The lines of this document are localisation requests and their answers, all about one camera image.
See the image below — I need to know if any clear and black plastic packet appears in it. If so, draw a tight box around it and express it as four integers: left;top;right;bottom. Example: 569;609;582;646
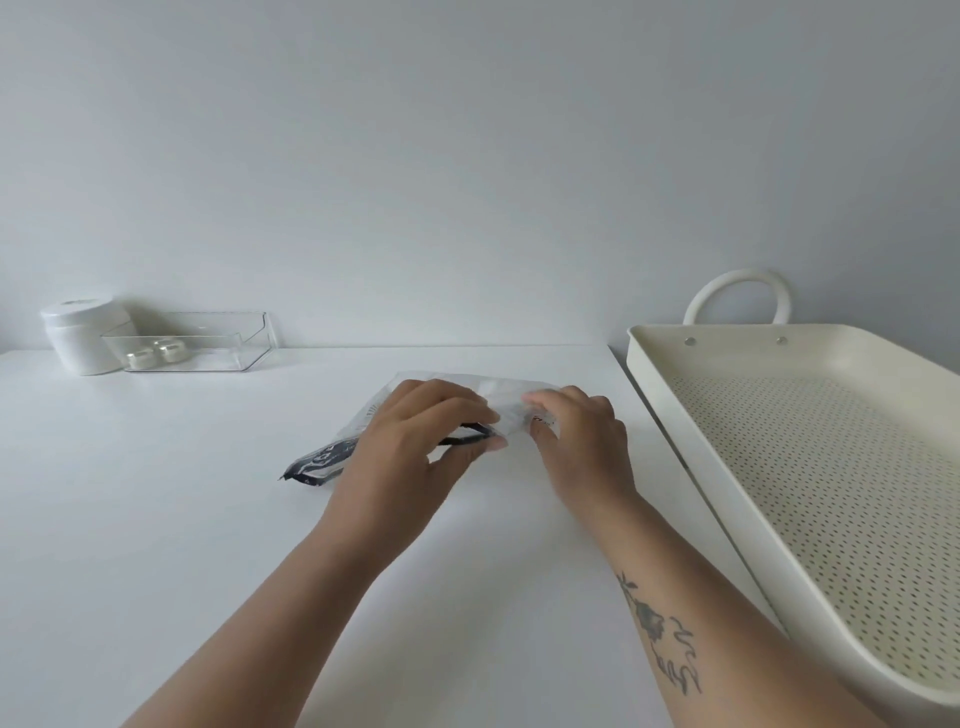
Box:
281;371;571;485

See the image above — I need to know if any person's right hand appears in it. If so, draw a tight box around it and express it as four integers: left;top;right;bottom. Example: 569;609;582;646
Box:
522;385;640;515

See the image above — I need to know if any person's left forearm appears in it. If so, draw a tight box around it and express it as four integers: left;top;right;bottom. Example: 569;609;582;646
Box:
120;521;425;728

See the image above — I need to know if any person's left hand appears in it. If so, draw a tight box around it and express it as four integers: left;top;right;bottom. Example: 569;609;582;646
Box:
322;378;510;564

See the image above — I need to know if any cream perforated tray with handle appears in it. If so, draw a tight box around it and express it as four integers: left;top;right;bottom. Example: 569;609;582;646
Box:
625;268;960;728

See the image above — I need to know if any clear plastic organizer box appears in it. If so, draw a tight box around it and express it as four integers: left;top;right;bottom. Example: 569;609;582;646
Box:
99;309;280;375

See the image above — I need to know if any white round jar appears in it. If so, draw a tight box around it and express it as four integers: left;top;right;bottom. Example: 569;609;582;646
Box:
41;296;141;377

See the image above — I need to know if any person's right forearm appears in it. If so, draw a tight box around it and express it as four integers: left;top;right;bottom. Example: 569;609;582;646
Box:
561;491;890;728

